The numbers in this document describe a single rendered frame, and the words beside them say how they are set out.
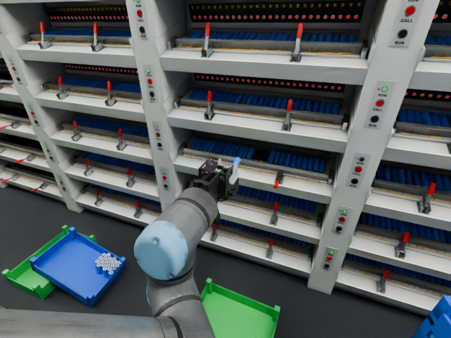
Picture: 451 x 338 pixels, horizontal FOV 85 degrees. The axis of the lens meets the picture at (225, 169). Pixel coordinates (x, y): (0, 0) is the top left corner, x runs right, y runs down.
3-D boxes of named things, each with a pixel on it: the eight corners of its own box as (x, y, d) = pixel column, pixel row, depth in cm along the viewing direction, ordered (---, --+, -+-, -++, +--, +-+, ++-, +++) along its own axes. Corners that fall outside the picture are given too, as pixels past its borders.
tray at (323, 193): (329, 204, 84) (335, 187, 77) (175, 170, 103) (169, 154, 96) (334, 163, 96) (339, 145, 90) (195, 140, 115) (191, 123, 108)
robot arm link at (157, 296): (153, 336, 46) (152, 297, 40) (143, 284, 55) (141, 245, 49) (200, 319, 50) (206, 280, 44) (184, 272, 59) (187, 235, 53)
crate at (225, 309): (278, 318, 95) (280, 306, 91) (263, 377, 79) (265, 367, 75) (209, 288, 105) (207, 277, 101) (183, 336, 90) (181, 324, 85)
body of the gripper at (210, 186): (235, 164, 61) (217, 188, 51) (233, 193, 65) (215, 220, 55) (207, 157, 63) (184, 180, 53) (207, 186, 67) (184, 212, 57)
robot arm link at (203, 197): (209, 239, 51) (169, 225, 54) (219, 224, 55) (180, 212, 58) (210, 203, 47) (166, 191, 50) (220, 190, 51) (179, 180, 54)
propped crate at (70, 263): (125, 267, 115) (126, 257, 110) (90, 308, 98) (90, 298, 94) (73, 236, 119) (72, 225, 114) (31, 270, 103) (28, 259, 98)
